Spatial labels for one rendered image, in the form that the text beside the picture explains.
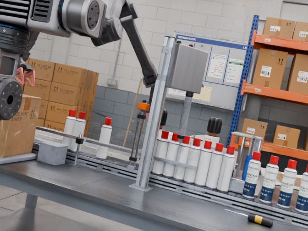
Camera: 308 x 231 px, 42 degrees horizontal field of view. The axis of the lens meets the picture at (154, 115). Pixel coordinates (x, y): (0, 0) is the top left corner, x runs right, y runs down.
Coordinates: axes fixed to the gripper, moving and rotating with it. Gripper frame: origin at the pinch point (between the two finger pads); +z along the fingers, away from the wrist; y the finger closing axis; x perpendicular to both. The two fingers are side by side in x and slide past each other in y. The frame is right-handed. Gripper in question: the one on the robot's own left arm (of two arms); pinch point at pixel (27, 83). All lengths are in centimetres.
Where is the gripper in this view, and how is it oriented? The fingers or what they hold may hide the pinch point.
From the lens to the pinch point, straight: 209.1
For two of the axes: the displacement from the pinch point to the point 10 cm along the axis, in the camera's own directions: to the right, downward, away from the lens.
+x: -8.7, 4.6, 1.8
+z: 4.5, 8.9, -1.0
